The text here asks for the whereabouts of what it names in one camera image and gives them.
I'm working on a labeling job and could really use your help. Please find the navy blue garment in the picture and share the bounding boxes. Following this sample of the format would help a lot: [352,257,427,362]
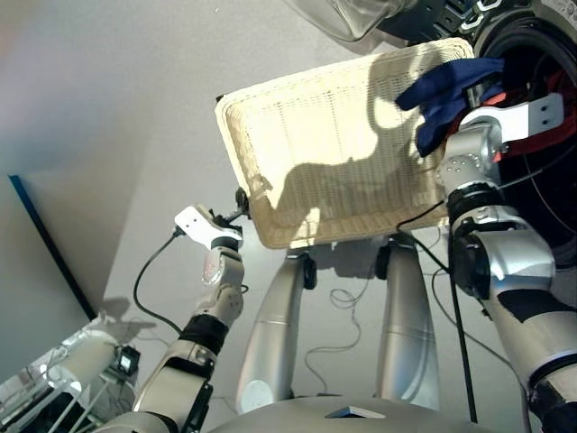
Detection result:
[395,57,505,158]

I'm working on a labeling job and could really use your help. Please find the red garment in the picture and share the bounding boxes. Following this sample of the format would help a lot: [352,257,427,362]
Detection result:
[490,67,577,157]

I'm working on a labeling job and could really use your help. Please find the pale woven basket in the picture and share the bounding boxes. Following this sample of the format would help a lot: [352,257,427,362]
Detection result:
[215,38,476,251]

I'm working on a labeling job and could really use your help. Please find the grey washing machine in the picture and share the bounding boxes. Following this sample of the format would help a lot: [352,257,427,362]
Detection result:
[454,0,577,281]

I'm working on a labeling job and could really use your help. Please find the round glass washing machine door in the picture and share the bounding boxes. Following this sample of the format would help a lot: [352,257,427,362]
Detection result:
[288,0,456,46]

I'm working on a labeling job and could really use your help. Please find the silver door hinge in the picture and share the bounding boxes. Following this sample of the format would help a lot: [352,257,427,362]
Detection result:
[459,0,501,31]

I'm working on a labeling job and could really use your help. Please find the black round stand wheel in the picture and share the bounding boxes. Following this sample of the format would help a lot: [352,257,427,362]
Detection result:
[301,254,317,290]
[376,245,391,281]

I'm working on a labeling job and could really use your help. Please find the silver robot leg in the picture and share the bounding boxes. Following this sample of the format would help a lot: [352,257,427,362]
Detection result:
[373,238,441,411]
[236,254,316,414]

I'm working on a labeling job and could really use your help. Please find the small black box device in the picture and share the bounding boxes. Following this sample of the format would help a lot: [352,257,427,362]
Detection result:
[116,345,142,374]

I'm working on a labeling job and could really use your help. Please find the silver wrapped cylinder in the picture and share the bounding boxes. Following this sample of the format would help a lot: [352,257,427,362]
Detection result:
[0,327,121,433]

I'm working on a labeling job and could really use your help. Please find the silver robot torso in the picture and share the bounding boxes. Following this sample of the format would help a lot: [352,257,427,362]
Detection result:
[205,395,497,433]

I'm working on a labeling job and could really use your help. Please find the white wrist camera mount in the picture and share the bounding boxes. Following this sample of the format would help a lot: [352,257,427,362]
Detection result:
[459,93,566,144]
[174,205,243,250]

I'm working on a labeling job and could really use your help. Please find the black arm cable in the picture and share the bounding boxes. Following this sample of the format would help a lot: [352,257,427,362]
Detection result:
[395,200,480,424]
[133,227,182,334]

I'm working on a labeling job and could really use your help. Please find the thin grey floor wire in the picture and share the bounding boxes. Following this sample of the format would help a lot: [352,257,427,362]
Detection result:
[304,288,364,394]

